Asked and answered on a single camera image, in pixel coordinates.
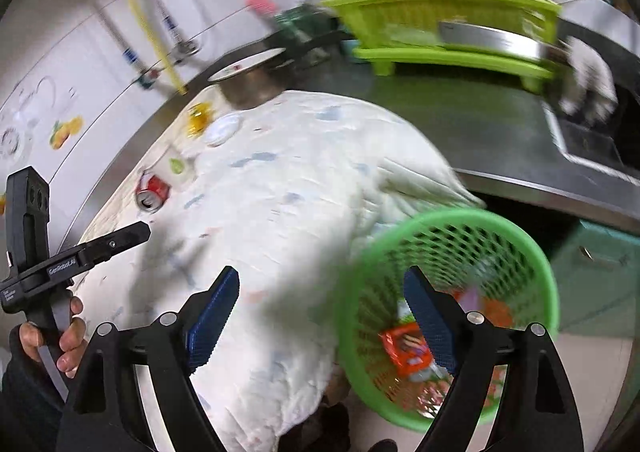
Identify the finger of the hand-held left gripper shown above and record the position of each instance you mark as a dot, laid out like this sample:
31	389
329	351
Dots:
115	242

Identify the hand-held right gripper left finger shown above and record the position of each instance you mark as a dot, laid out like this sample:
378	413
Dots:
212	322

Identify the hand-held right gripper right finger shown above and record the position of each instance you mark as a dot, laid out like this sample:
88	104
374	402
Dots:
432	327

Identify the red paper cup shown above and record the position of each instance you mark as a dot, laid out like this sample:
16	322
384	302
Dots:
402	347

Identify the red soda can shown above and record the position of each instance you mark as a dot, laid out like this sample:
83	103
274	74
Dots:
152	192

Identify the green mesh plastic basket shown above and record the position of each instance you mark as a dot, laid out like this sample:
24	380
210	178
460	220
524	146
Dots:
500	252

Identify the person's left forearm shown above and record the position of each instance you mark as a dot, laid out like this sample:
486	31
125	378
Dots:
25	402

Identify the person's left hand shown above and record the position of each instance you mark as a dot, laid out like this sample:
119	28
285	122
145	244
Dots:
72	332

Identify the clear cup with green label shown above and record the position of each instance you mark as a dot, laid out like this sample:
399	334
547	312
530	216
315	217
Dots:
181	171

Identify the white quilted blanket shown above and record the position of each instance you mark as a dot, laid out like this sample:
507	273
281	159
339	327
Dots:
300	212

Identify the yellow candy wrapper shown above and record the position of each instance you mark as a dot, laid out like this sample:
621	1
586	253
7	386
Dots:
199	118

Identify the white plastic lid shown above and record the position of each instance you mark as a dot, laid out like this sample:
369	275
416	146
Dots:
223	130

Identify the green cabinet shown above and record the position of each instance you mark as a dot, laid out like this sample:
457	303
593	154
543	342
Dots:
595	277

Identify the floral enamel plate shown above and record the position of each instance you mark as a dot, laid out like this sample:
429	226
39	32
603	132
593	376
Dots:
245	66

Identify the stainless steel sink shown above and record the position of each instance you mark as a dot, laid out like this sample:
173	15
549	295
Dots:
600	147

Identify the white dishcloth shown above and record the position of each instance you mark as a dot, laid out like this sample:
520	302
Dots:
592	82

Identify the metal tray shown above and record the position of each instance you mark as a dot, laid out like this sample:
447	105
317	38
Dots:
490	40

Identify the green plastic dish rack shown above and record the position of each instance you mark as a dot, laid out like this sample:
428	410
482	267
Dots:
450	7

